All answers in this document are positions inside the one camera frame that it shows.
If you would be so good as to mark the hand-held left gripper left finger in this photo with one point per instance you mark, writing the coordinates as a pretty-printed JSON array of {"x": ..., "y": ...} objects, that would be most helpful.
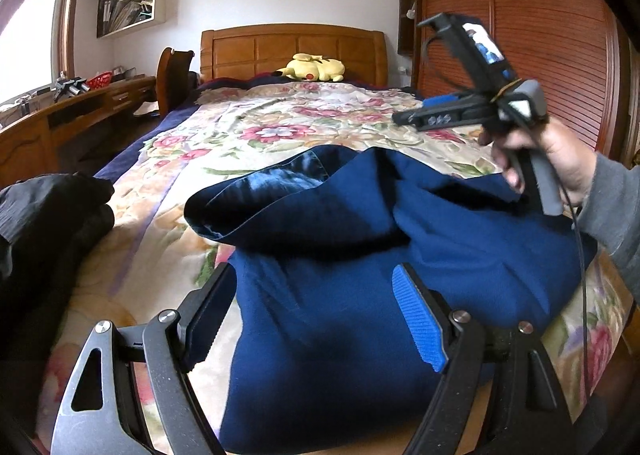
[{"x": 205, "y": 320}]

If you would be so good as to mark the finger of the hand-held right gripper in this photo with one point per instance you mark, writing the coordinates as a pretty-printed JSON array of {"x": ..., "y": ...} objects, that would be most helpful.
[
  {"x": 442, "y": 100},
  {"x": 450, "y": 117}
]

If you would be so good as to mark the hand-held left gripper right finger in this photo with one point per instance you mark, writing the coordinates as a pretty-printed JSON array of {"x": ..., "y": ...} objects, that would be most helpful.
[{"x": 417, "y": 315}]

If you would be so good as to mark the blue suit jacket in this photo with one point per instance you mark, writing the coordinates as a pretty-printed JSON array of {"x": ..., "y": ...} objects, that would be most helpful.
[{"x": 325, "y": 285}]

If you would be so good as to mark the person's right forearm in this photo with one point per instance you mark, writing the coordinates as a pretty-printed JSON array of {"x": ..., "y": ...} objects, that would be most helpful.
[{"x": 615, "y": 215}]

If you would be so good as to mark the person's right hand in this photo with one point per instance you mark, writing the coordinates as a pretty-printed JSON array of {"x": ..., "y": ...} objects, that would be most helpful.
[{"x": 570, "y": 160}]

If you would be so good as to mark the wooden wardrobe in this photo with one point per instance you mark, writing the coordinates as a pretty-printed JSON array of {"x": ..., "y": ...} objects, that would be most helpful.
[{"x": 540, "y": 35}]

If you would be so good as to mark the small white ornament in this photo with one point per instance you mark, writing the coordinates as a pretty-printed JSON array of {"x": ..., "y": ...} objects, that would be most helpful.
[{"x": 412, "y": 10}]

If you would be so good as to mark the yellow plush toy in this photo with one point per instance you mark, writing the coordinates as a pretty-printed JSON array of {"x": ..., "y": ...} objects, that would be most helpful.
[{"x": 315, "y": 67}]

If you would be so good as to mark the bed with floral cover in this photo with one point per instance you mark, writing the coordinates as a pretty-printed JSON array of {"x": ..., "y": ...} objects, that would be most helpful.
[{"x": 280, "y": 115}]

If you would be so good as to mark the wooden bed headboard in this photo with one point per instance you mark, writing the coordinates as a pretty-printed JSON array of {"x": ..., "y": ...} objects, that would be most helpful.
[{"x": 280, "y": 47}]

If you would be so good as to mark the navy blue bed sheet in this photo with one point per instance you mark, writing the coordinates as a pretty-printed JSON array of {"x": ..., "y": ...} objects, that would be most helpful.
[{"x": 135, "y": 145}]

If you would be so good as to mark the black folded clothing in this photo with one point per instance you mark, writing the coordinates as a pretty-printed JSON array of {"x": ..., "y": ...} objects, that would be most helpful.
[{"x": 45, "y": 220}]

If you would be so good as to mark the wooden chair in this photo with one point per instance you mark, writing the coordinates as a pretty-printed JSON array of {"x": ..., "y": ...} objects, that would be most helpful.
[{"x": 172, "y": 77}]

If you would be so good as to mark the wooden desk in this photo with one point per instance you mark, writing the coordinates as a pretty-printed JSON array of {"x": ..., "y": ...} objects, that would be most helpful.
[{"x": 30, "y": 135}]

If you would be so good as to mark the red basket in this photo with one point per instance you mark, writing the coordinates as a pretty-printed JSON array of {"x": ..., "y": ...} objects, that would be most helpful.
[{"x": 99, "y": 80}]

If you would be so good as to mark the window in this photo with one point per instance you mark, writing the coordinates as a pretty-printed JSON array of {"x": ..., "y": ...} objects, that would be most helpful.
[{"x": 30, "y": 35}]

